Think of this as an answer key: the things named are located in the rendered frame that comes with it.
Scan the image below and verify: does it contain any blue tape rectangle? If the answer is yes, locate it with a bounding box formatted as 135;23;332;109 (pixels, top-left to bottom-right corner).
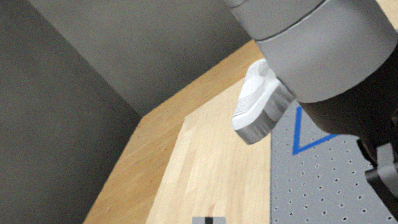
292;106;339;156

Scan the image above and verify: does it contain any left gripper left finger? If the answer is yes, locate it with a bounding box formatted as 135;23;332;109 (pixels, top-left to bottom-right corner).
191;216;209;224

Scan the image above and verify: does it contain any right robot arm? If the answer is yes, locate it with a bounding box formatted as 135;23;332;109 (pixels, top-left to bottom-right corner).
223;0;398;145

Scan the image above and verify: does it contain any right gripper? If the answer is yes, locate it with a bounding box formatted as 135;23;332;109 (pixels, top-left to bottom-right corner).
295;41;398;223

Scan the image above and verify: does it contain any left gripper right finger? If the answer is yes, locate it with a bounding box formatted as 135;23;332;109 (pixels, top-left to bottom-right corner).
209;217;227;224

